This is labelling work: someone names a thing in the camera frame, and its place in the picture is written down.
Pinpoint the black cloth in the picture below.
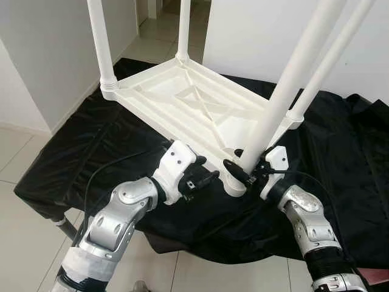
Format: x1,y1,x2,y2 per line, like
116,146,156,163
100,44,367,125
13,58,389,264

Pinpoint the pink stool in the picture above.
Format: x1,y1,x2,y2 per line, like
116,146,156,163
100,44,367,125
365,268,389,284

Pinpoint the white plastic table top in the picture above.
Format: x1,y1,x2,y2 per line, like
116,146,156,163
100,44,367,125
100,56,305,197

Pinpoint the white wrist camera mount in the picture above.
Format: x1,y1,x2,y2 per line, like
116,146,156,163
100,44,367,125
260,145,290,201
151,141,199,205

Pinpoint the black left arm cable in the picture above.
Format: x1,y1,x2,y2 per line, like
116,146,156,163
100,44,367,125
84,142,175,230

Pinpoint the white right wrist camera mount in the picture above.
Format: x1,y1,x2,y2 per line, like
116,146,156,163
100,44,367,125
260,145,290,201

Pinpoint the dark grey table base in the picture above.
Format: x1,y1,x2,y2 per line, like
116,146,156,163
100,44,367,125
145,234,183,254

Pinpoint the black metal table leg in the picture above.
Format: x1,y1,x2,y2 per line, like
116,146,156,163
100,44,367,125
55,217,80,240

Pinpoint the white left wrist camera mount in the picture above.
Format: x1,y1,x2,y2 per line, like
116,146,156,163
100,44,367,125
151,141,199,205

